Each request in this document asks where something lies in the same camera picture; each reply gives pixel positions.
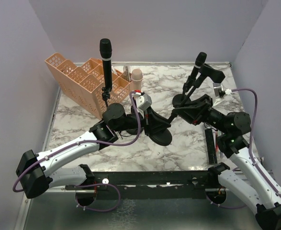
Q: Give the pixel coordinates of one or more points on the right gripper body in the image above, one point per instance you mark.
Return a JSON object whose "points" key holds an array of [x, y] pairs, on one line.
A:
{"points": [[198, 109]]}

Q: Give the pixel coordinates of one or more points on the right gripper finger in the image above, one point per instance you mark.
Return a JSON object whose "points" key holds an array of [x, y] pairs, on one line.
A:
{"points": [[190, 114], [204, 100]]}

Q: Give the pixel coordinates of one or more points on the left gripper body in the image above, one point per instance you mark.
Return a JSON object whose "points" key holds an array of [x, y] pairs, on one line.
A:
{"points": [[152, 122]]}

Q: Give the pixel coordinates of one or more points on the black round-base stand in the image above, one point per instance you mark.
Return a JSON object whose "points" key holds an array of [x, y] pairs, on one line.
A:
{"points": [[197, 81], [132, 131], [177, 99]]}

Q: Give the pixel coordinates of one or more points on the black microphone silver grille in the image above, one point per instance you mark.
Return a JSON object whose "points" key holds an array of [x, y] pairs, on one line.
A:
{"points": [[211, 152]]}

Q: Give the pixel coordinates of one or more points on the black slim microphone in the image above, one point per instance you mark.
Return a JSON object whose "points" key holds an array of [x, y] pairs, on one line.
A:
{"points": [[200, 60]]}

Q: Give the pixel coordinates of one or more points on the beige microphone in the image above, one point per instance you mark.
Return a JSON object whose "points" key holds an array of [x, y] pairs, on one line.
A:
{"points": [[136, 77]]}

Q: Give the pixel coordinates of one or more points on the black tripod mic stand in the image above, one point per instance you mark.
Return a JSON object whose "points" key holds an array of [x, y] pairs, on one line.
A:
{"points": [[105, 95]]}

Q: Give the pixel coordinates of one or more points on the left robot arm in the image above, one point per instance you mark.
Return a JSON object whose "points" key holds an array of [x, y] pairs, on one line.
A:
{"points": [[37, 172]]}

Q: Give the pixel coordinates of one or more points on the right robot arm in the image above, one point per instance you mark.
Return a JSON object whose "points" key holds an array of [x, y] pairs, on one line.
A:
{"points": [[261, 194]]}

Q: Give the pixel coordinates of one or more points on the clear ruler in organizer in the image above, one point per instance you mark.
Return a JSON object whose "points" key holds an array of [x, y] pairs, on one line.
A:
{"points": [[127, 73]]}

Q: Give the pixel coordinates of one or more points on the markers in organizer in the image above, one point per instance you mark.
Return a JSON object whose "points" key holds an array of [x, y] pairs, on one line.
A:
{"points": [[114, 71]]}

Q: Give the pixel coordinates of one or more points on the peach plastic desk organizer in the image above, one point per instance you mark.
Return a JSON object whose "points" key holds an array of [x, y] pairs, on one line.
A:
{"points": [[81, 84]]}

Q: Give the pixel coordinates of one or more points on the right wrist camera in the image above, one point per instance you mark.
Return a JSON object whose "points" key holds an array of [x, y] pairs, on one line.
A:
{"points": [[220, 93]]}

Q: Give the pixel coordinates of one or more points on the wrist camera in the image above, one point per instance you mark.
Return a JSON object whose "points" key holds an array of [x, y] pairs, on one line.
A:
{"points": [[143, 100], [220, 93]]}

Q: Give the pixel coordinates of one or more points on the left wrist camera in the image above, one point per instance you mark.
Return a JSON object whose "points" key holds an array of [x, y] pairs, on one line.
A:
{"points": [[143, 100]]}

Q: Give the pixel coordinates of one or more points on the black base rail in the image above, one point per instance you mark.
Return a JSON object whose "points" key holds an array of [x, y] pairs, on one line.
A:
{"points": [[151, 185]]}

